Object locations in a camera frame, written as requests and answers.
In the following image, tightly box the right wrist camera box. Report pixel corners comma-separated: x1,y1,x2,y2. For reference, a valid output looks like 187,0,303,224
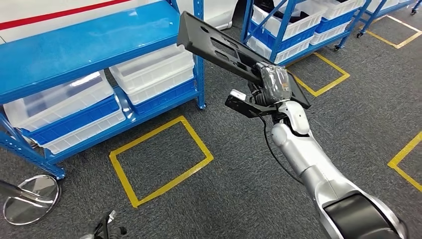
225,89,281,119

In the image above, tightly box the round chrome base plate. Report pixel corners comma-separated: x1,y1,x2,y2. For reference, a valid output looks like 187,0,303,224
0,174,62,226

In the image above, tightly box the clear plastic bin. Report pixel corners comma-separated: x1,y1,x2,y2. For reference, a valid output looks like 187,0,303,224
108,43,195,95
3,70,115,132

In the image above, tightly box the white panel with red stripe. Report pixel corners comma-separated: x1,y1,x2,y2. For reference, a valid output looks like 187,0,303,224
0,0,239,44

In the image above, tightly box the white plastic bin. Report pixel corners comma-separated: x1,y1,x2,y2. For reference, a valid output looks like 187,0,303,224
247,35,315,65
252,0,327,41
39,109,126,156
126,64,196,106
312,0,364,21
366,0,400,14
310,20,351,46

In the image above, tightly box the long black moulded panel part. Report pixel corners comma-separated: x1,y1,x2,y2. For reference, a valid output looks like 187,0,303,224
177,10,311,110

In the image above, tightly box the blue steel shelf rack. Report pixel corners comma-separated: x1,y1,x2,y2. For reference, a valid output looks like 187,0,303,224
0,0,207,181
240,0,373,66
356,0,422,39

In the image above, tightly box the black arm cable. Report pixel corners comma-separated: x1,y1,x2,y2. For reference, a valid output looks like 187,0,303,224
256,112,304,185

